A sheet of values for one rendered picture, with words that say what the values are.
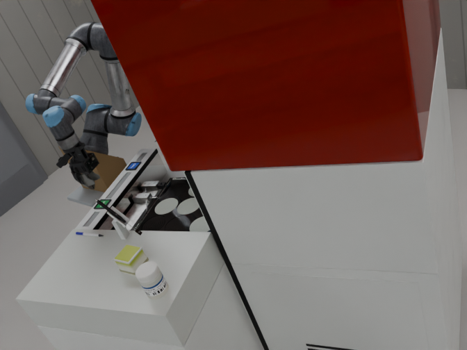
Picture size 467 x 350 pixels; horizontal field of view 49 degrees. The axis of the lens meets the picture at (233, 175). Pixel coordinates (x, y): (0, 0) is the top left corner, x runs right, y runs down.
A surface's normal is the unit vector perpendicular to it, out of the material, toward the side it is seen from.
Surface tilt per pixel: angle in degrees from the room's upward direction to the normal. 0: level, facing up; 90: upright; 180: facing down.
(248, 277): 90
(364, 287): 90
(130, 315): 90
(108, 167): 90
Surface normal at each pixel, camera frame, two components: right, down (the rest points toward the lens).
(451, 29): -0.57, 0.60
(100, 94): 0.76, 0.13
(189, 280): 0.89, -0.04
